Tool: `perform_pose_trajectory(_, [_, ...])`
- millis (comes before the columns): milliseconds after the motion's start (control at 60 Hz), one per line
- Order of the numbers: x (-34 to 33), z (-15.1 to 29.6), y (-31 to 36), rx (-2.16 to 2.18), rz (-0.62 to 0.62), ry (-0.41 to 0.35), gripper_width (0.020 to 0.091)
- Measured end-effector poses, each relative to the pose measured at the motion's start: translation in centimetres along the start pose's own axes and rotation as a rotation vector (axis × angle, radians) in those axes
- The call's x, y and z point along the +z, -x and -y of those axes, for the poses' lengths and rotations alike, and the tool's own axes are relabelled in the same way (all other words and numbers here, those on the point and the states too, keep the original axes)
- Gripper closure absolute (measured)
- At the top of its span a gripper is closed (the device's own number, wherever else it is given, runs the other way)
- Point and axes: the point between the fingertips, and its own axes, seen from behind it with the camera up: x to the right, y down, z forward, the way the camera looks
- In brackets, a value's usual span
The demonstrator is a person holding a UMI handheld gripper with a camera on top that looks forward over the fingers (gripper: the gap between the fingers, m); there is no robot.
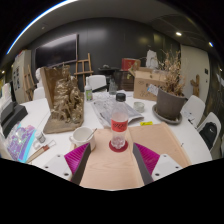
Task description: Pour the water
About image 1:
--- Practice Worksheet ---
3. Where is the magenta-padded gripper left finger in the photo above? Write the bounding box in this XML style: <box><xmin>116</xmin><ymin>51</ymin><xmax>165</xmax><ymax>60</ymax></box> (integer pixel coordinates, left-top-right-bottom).
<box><xmin>42</xmin><ymin>142</ymin><xmax>92</xmax><ymax>185</ymax></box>

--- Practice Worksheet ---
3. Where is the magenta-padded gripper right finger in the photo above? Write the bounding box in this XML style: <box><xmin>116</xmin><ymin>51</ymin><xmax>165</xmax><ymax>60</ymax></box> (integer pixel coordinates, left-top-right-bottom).
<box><xmin>132</xmin><ymin>142</ymin><xmax>184</xmax><ymax>186</ymax></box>

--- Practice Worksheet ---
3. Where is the clear red-labelled drink bottle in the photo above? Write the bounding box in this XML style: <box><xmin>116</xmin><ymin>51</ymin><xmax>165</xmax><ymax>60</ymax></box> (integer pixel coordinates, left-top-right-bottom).
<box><xmin>109</xmin><ymin>92</ymin><xmax>130</xmax><ymax>150</ymax></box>

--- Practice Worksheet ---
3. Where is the white mug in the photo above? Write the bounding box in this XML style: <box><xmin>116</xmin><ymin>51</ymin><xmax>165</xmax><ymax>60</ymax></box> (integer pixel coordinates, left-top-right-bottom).
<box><xmin>68</xmin><ymin>126</ymin><xmax>97</xmax><ymax>152</ymax></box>

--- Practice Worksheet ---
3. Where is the paintbrush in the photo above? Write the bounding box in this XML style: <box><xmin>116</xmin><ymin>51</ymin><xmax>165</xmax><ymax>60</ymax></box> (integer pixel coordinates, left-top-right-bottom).
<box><xmin>25</xmin><ymin>139</ymin><xmax>57</xmax><ymax>164</ymax></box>

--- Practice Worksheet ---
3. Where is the tan canvas table mat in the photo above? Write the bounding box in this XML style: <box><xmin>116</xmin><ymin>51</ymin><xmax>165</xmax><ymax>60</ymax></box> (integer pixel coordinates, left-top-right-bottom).
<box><xmin>69</xmin><ymin>121</ymin><xmax>193</xmax><ymax>191</ymax></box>

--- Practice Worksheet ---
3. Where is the flat round red coaster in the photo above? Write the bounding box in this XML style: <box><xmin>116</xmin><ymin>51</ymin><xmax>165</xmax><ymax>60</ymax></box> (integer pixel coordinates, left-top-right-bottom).
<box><xmin>108</xmin><ymin>139</ymin><xmax>129</xmax><ymax>154</ymax></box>

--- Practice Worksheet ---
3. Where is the yellow tag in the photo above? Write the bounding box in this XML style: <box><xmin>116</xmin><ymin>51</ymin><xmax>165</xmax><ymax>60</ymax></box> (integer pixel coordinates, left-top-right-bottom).
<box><xmin>139</xmin><ymin>120</ymin><xmax>154</xmax><ymax>127</ymax></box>

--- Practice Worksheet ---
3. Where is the small paint jar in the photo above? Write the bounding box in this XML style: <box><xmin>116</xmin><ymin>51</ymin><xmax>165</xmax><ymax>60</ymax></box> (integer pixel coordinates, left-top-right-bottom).
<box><xmin>34</xmin><ymin>130</ymin><xmax>47</xmax><ymax>144</ymax></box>

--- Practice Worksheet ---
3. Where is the grey plant saucer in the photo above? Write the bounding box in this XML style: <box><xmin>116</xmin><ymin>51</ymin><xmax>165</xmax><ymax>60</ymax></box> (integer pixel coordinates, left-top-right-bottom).
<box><xmin>151</xmin><ymin>103</ymin><xmax>184</xmax><ymax>126</ymax></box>

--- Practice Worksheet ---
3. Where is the small glass jar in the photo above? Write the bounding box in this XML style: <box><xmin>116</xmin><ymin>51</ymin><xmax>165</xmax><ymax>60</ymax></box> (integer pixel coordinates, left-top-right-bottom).
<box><xmin>133</xmin><ymin>101</ymin><xmax>146</xmax><ymax>114</ymax></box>

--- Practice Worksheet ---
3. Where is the newspaper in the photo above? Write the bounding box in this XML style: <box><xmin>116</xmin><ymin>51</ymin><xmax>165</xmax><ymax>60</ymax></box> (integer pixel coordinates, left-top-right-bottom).
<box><xmin>91</xmin><ymin>96</ymin><xmax>145</xmax><ymax>129</ymax></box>

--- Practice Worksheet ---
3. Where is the colourful painted sheet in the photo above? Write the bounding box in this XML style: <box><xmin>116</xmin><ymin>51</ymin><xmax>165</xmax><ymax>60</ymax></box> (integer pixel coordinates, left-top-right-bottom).
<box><xmin>6</xmin><ymin>123</ymin><xmax>37</xmax><ymax>164</ymax></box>

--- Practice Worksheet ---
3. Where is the dried plant in grey pot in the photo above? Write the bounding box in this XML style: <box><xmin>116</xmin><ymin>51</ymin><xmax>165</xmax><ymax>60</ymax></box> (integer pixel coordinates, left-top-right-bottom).
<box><xmin>155</xmin><ymin>49</ymin><xmax>188</xmax><ymax>121</ymax></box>

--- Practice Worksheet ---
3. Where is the golden relief sculpture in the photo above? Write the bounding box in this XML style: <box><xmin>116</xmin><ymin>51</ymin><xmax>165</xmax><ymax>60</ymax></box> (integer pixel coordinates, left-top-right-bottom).
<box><xmin>43</xmin><ymin>64</ymin><xmax>86</xmax><ymax>135</ymax></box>

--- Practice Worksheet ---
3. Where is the black backpack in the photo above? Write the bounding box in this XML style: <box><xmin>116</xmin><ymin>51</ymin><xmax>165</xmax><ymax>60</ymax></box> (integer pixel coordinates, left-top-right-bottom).
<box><xmin>198</xmin><ymin>121</ymin><xmax>218</xmax><ymax>151</ymax></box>

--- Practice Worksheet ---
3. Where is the green-labelled spray bottle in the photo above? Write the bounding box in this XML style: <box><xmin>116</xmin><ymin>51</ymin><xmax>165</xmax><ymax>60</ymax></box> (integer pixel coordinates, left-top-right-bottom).
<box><xmin>84</xmin><ymin>76</ymin><xmax>94</xmax><ymax>103</ymax></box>

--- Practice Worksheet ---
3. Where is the white chair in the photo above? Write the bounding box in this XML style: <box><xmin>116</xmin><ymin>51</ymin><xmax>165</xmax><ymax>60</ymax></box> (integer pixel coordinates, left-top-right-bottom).
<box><xmin>85</xmin><ymin>74</ymin><xmax>108</xmax><ymax>93</ymax></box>
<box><xmin>179</xmin><ymin>94</ymin><xmax>207</xmax><ymax>129</ymax></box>
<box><xmin>196</xmin><ymin>111</ymin><xmax>222</xmax><ymax>153</ymax></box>

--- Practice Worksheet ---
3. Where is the cardboard box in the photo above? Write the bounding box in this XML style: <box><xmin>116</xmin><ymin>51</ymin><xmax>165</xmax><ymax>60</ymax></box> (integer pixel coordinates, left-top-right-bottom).
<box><xmin>129</xmin><ymin>66</ymin><xmax>168</xmax><ymax>102</ymax></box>

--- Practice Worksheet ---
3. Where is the black box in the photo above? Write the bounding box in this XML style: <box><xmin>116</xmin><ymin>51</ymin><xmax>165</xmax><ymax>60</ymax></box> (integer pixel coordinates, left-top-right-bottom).
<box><xmin>0</xmin><ymin>101</ymin><xmax>29</xmax><ymax>138</ymax></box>

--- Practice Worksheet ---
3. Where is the dark brown crate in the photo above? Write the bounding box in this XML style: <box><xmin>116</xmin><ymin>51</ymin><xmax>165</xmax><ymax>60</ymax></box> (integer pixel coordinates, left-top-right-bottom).
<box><xmin>113</xmin><ymin>69</ymin><xmax>135</xmax><ymax>92</ymax></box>

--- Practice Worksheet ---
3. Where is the wooden easel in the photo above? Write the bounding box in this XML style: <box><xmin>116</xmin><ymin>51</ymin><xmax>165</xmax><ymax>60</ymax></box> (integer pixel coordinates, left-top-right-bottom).
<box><xmin>73</xmin><ymin>52</ymin><xmax>95</xmax><ymax>79</ymax></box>
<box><xmin>23</xmin><ymin>64</ymin><xmax>36</xmax><ymax>101</ymax></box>

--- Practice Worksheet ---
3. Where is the white plaster bust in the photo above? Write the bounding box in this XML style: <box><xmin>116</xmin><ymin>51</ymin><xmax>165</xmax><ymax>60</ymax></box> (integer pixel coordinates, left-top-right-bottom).
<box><xmin>33</xmin><ymin>67</ymin><xmax>47</xmax><ymax>101</ymax></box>

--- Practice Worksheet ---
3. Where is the white plaster sculpture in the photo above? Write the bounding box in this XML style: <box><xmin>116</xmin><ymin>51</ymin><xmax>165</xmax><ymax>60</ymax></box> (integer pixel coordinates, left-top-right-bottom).
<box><xmin>0</xmin><ymin>82</ymin><xmax>13</xmax><ymax>113</ymax></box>

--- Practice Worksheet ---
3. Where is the red box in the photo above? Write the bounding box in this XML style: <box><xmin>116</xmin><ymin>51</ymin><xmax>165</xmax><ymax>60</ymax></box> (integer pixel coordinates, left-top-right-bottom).
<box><xmin>120</xmin><ymin>57</ymin><xmax>142</xmax><ymax>72</ymax></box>

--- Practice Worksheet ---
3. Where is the white plaster statue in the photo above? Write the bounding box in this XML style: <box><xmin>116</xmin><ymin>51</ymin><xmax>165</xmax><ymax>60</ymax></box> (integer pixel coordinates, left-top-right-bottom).
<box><xmin>145</xmin><ymin>49</ymin><xmax>160</xmax><ymax>70</ymax></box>

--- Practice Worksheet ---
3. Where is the large ceiling light panel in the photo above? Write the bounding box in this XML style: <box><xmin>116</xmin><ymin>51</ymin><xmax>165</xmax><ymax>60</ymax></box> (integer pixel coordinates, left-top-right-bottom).
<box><xmin>5</xmin><ymin>0</ymin><xmax>79</xmax><ymax>56</ymax></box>

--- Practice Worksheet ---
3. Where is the black wall screen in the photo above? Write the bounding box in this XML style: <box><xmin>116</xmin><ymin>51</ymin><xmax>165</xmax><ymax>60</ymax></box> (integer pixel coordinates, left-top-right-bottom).
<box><xmin>34</xmin><ymin>33</ymin><xmax>79</xmax><ymax>69</ymax></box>

